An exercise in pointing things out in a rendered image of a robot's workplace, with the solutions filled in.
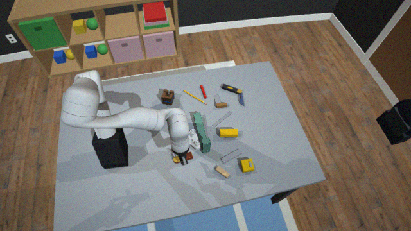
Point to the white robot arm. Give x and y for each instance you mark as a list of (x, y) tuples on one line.
[(80, 107)]

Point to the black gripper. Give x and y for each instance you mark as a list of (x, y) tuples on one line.
[(182, 156)]

